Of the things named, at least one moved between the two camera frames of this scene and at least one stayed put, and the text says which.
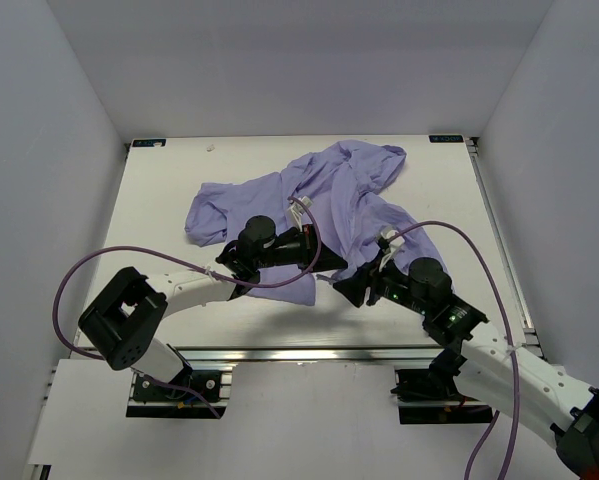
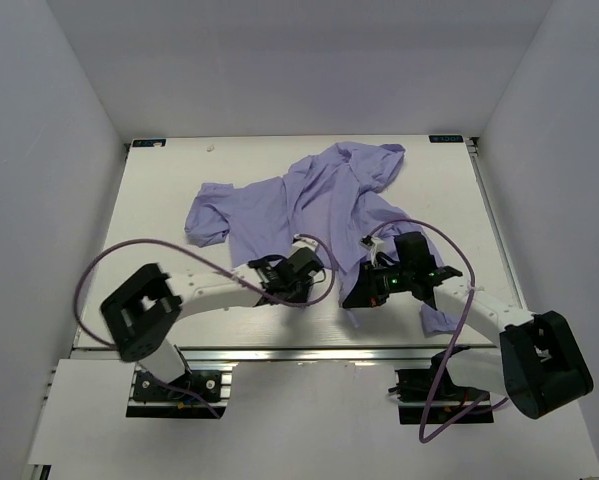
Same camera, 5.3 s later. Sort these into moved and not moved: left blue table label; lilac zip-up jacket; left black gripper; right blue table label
Moved: left black gripper
Not moved: right blue table label; left blue table label; lilac zip-up jacket
